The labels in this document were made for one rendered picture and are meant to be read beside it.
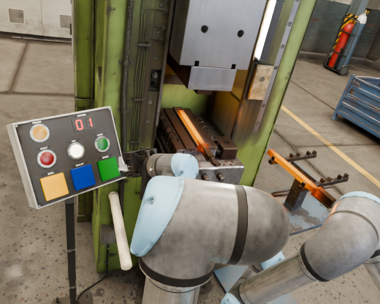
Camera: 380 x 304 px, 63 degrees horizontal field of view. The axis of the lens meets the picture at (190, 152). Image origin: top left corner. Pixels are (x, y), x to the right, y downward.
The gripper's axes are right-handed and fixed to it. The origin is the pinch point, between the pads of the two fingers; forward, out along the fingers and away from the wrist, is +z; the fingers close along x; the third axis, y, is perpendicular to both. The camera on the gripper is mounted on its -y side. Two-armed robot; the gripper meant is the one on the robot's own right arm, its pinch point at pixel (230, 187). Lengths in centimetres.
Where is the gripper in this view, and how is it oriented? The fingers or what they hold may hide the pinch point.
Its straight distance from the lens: 121.7
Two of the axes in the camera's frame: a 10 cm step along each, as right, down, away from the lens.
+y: -1.7, 8.4, 5.2
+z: -3.1, -5.4, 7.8
